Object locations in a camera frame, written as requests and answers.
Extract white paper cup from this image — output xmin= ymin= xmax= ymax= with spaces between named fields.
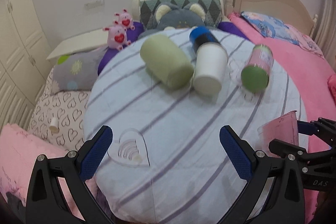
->
xmin=193 ymin=42 xmax=228 ymax=96

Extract grey flower pillow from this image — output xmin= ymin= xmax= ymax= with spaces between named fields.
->
xmin=51 ymin=47 xmax=107 ymax=94

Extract grey bear plush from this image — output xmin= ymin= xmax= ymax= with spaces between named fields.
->
xmin=138 ymin=3 xmax=206 ymax=39

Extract heart pattern pillow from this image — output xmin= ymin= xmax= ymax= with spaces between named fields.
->
xmin=28 ymin=71 xmax=91 ymax=151

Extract striped light blue round cushion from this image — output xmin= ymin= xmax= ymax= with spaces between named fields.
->
xmin=83 ymin=30 xmax=306 ymax=223

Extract cream bed headboard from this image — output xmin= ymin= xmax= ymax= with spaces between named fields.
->
xmin=224 ymin=0 xmax=318 ymax=38

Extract cream wardrobe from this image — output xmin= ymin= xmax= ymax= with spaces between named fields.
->
xmin=1 ymin=0 xmax=52 ymax=129

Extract pink pig plush rear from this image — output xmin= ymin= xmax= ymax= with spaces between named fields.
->
xmin=114 ymin=9 xmax=135 ymax=31

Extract diamond pattern pillow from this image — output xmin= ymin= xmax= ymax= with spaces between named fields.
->
xmin=133 ymin=0 xmax=224 ymax=29

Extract pink pig plush front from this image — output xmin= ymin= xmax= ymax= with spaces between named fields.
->
xmin=102 ymin=24 xmax=131 ymax=51

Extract white board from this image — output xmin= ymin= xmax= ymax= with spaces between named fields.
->
xmin=47 ymin=29 xmax=108 ymax=60

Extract pink pig plush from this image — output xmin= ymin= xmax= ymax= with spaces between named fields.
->
xmin=114 ymin=9 xmax=135 ymax=31
xmin=102 ymin=24 xmax=131 ymax=51

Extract clear plastic measuring cup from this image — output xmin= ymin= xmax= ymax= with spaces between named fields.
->
xmin=256 ymin=110 xmax=299 ymax=156

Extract pink fleece blanket left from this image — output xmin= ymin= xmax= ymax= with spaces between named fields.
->
xmin=0 ymin=123 xmax=99 ymax=221

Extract small white bottle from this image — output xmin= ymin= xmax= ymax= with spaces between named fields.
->
xmin=49 ymin=117 xmax=59 ymax=133

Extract pink can green base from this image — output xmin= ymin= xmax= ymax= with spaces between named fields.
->
xmin=240 ymin=44 xmax=274 ymax=93

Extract light green cup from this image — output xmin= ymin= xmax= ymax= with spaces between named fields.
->
xmin=140 ymin=35 xmax=194 ymax=90

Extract blue cartoon pillow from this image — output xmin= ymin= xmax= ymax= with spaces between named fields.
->
xmin=240 ymin=11 xmax=324 ymax=58

